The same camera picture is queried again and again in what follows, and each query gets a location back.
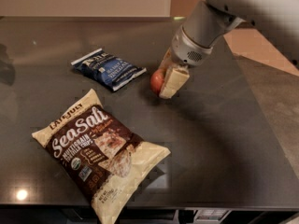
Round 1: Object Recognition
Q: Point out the Sea Salt tortilla chip bag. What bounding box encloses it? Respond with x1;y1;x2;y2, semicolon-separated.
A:
32;90;170;224

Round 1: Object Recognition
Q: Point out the blue chip bag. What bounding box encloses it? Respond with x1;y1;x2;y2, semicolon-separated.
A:
71;49;147;91

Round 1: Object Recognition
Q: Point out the red apple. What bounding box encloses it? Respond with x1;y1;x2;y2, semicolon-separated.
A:
150;69;165;94

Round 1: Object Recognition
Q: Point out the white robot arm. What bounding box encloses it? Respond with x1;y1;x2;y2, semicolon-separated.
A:
150;0;299;99

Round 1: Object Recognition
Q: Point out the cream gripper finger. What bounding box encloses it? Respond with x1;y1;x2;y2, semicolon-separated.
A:
158;49;172;76
159;64;190;99

